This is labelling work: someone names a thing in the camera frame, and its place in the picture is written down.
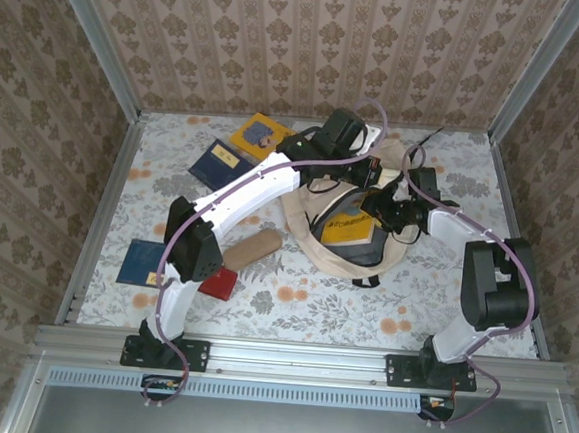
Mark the yellow book brown figure picture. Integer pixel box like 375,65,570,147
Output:
319,207,379,249

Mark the beige canvas backpack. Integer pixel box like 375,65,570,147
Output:
271,114,446,294

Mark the yellow book blue hair picture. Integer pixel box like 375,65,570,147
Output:
228,110,299,161

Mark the tan glasses case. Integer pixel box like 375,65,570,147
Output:
221,223,283,273

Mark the navy book white label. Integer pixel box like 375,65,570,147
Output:
186,137,257,195

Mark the red wallet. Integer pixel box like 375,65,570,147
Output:
197,264,240,303

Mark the navy book yellow label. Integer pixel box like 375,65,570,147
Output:
115,236,171,291

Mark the floral tablecloth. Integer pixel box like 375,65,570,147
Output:
75,103,557,362

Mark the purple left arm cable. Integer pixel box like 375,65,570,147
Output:
141,81,391,425

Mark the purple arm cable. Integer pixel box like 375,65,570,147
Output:
382,144,552,433
141,81,391,425

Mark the aluminium right side rail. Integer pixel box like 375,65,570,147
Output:
473,134,568,361

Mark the aluminium rail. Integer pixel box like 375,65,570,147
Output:
54,108,148,330
473,134,568,361
141,104,493,140

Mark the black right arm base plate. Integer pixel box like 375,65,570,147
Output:
384,353,480,395

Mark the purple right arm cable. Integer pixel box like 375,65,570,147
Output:
382,144,552,433

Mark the aluminium back rail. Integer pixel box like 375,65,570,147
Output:
141,104,493,140

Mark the aluminium rail under arm bases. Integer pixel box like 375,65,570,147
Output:
30,320,574,404

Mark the aluminium right frame post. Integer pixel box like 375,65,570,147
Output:
488,0,579,150

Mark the aluminium frame post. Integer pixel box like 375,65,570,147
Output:
488,0,579,150
35,0,153,122

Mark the grey slotted cable duct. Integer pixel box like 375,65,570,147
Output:
47,363,457,418

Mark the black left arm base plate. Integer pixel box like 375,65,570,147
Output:
119,333,213,374

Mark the aluminium left side rail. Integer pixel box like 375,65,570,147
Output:
54,108,148,330

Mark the aluminium left frame post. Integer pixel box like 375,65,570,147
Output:
35,0,153,122

